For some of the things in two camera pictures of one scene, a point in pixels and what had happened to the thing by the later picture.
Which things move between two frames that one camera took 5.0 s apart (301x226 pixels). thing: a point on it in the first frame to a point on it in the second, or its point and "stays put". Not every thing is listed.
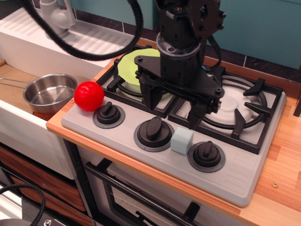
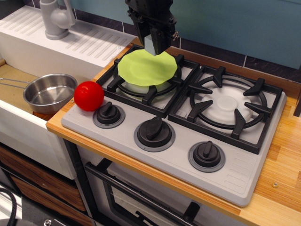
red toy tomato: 89,95 stays put
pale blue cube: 181,140 to 149,45
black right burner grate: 245,114 stays put
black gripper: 184,76 to 159,14
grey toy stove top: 224,157 stays put
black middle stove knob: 153,135 stays put
